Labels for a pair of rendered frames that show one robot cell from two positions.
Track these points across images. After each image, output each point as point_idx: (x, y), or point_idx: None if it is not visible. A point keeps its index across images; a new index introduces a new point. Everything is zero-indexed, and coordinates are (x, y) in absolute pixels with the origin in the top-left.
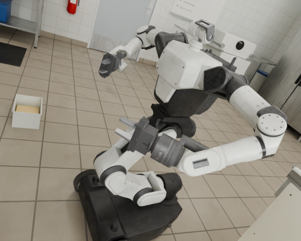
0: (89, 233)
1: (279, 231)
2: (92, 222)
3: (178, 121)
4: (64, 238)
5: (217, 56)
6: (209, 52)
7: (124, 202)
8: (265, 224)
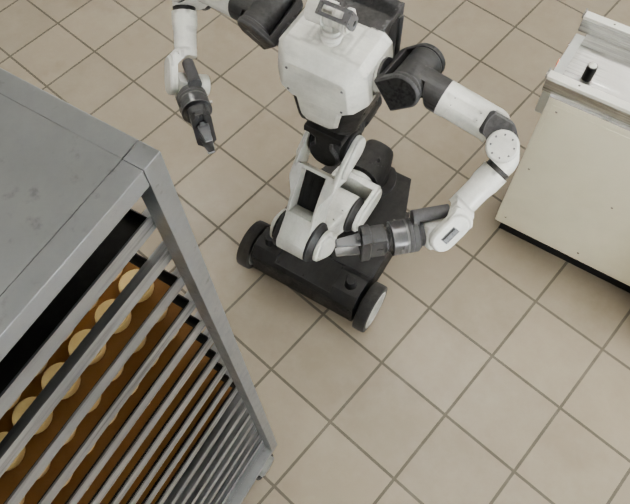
0: (316, 303)
1: (559, 155)
2: (317, 294)
3: None
4: (295, 331)
5: None
6: None
7: None
8: (538, 154)
